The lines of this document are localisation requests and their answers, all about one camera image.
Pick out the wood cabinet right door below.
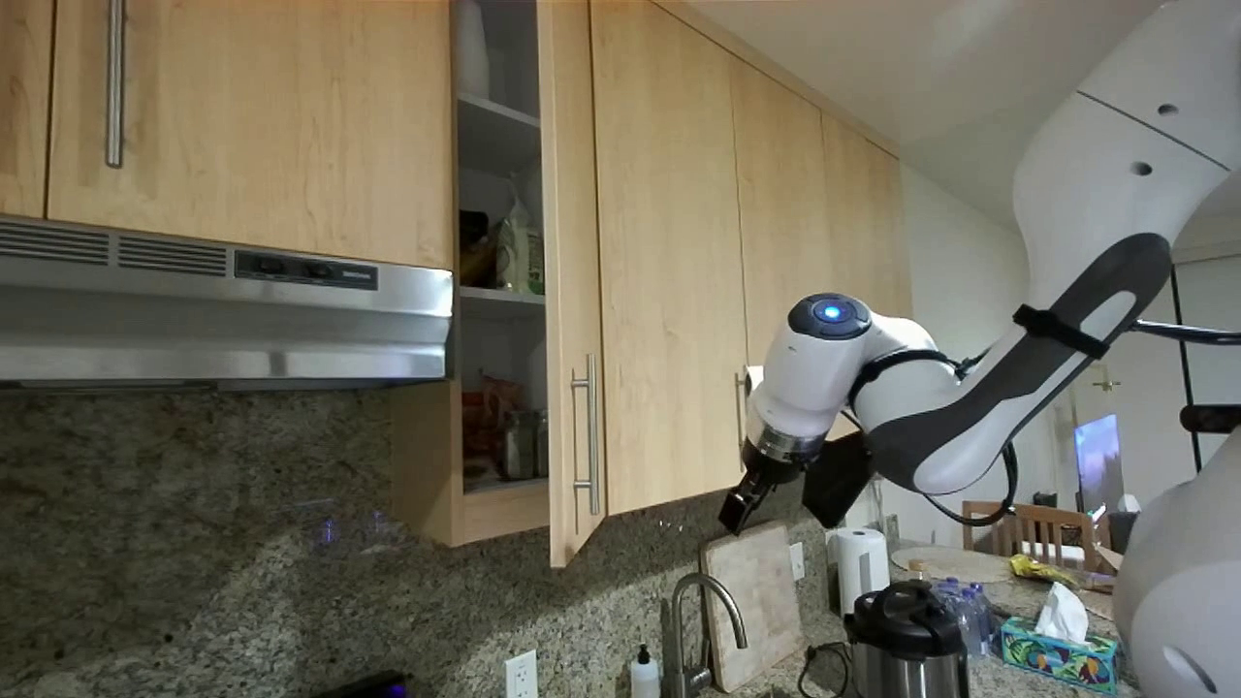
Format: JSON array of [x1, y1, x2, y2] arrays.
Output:
[[588, 0, 745, 513]]

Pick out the wood cabinet above hood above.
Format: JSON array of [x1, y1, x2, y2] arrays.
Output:
[[0, 0, 454, 268]]

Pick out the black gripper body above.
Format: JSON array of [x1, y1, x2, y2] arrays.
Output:
[[726, 441, 816, 515]]

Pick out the white soap bottle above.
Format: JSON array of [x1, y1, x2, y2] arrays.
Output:
[[627, 645, 662, 698]]

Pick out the teal tissue box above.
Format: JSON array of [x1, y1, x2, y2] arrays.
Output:
[[999, 583, 1118, 686]]

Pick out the wood cabinet far door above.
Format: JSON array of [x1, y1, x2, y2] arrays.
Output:
[[732, 54, 906, 441]]

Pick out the glass spice jar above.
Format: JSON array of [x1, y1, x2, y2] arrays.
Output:
[[504, 411, 539, 482]]

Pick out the wooden chair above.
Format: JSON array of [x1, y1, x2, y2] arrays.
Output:
[[960, 500, 1090, 564]]

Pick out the chrome kitchen faucet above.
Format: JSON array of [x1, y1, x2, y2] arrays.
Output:
[[659, 570, 748, 698]]

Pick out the light wood cabinet door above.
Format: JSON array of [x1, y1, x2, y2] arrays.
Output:
[[534, 0, 606, 570]]

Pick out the white paper towel roll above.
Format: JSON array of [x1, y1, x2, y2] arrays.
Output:
[[826, 529, 887, 613]]

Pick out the open cabinet shelves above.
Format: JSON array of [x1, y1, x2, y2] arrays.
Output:
[[394, 0, 547, 548]]

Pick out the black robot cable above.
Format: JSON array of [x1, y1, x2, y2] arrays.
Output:
[[844, 347, 1022, 531]]

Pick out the white wall outlet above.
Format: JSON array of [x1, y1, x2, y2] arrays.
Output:
[[504, 652, 539, 698]]

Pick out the stainless range hood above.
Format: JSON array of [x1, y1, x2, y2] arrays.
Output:
[[0, 216, 454, 385]]

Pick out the food bag on shelf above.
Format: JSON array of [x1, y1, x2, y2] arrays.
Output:
[[496, 200, 533, 295]]

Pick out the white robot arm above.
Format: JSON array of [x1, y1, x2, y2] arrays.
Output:
[[720, 0, 1241, 698]]

